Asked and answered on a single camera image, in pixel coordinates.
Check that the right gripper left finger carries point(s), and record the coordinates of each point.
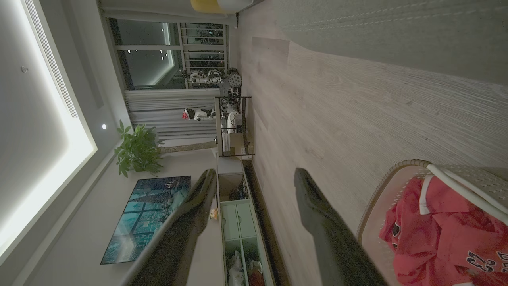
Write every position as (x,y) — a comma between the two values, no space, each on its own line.
(178,238)

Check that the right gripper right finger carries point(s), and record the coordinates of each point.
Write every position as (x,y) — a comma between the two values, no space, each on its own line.
(329,246)

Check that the red white sports shorts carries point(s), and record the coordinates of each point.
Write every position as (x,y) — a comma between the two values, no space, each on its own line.
(391,228)

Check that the red basketball jersey with number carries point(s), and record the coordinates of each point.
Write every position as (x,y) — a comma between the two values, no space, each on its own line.
(444,234)

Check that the small orange figurine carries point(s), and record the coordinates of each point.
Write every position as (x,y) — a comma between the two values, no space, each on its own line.
(214,214)

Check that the white laundry basket brown rim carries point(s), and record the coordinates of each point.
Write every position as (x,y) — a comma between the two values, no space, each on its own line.
(375,210)

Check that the white low media cabinet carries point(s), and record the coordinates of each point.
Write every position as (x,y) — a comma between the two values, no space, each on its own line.
(238,222)

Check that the white cloth in cabinet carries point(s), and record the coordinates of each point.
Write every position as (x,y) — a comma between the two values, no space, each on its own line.
(235,270)

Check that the red cloth in cabinet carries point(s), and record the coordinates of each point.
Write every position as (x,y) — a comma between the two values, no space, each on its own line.
(256,276)

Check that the green leafy potted plant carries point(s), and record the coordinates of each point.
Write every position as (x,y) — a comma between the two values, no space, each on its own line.
(139,149)

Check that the white humanoid robot red head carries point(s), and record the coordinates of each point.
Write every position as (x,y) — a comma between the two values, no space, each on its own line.
(198,114)

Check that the grey pleated curtain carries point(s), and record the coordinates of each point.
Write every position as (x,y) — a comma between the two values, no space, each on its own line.
(158,103)

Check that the white robot with round wheel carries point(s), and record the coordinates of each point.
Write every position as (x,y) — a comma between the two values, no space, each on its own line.
(206,76)

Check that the ceiling air vent strip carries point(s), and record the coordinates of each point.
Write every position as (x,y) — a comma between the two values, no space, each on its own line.
(51,59)

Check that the yellow white round object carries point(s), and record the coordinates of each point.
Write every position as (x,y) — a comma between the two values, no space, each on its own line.
(210,4)

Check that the blue wall picture screen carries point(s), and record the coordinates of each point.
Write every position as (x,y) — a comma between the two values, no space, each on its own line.
(135,222)

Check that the black metal frame table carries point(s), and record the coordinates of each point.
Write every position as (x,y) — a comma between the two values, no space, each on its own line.
(219,127)

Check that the white robot under table frame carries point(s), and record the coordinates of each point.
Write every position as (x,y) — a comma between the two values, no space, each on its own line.
(232,117)

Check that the large window with frame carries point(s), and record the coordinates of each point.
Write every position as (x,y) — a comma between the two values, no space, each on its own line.
(147,43)

